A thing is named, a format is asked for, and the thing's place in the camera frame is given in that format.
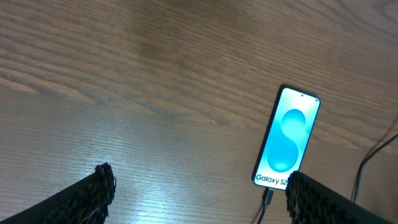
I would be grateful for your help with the blue Samsung Galaxy smartphone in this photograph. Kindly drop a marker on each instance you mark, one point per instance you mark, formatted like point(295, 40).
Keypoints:
point(286, 138)

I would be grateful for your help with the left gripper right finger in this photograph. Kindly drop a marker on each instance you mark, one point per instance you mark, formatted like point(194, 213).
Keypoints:
point(309, 201)

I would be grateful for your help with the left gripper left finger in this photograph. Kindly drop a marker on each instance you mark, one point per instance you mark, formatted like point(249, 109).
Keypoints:
point(86, 201)

